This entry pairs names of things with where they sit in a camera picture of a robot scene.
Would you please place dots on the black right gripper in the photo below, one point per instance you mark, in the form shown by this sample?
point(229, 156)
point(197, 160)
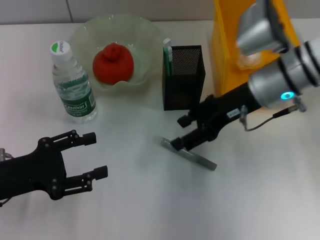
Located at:
point(225, 110)

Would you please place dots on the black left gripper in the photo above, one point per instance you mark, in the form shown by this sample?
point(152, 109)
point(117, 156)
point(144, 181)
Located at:
point(30, 175)

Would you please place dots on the grey pen with clear cap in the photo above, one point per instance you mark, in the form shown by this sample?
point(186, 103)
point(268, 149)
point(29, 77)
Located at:
point(200, 160)

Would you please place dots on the clear green-label water bottle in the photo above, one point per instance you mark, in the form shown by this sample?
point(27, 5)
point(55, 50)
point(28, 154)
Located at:
point(75, 95)

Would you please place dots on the green utility knife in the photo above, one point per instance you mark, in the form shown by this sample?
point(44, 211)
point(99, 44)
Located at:
point(167, 55)

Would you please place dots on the white paper ball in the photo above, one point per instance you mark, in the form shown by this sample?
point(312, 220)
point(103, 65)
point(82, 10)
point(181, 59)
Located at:
point(250, 61)

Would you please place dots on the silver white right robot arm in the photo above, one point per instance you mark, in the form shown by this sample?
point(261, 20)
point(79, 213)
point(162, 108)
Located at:
point(272, 82)

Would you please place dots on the black mesh pen holder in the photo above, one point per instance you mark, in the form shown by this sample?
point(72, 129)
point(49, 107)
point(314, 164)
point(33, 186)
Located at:
point(185, 82)

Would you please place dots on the pale green glass fruit plate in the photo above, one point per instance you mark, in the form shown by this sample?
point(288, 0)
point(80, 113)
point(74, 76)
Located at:
point(147, 45)

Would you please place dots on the yellow plastic bin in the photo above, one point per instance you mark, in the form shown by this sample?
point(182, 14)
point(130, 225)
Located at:
point(222, 50)

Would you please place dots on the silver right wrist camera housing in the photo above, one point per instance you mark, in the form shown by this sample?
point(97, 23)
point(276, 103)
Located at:
point(260, 32)

